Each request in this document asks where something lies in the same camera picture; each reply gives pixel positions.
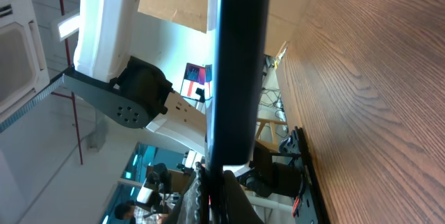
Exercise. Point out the ceiling light panel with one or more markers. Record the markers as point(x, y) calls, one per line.
point(63, 27)

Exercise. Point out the person in checked shirt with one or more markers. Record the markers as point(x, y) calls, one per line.
point(137, 214)

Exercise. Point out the computer monitor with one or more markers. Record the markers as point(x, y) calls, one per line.
point(197, 83)

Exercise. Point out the Samsung Galaxy smartphone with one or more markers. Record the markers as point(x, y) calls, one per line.
point(236, 53)

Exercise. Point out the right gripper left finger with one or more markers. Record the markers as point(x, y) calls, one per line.
point(193, 204)

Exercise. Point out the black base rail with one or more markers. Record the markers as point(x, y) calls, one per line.
point(309, 205)

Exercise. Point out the ceiling air conditioner unit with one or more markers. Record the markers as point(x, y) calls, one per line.
point(24, 71)

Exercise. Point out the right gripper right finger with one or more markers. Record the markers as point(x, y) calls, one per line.
point(239, 208)

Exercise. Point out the cardboard sheet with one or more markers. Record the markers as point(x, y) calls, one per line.
point(283, 17)

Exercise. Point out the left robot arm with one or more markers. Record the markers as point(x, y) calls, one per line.
point(132, 92)

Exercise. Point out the wooden stool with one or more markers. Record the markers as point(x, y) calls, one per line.
point(272, 142)

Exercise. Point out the red pipe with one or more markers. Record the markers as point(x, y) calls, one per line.
point(72, 96)

